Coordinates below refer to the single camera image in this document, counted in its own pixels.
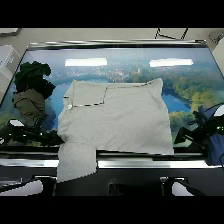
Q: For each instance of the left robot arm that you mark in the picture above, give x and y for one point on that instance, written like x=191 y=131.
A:
x=23 y=133

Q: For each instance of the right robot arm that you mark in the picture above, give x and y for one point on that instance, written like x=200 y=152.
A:
x=213 y=128

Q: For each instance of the grey T-shirt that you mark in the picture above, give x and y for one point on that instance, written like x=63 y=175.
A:
x=123 y=120

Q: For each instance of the olive brown garment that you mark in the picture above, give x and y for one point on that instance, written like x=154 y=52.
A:
x=30 y=105

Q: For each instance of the dark green garment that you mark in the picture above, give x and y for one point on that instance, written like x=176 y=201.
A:
x=33 y=76

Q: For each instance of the silver frame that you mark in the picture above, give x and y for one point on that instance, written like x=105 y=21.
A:
x=133 y=164

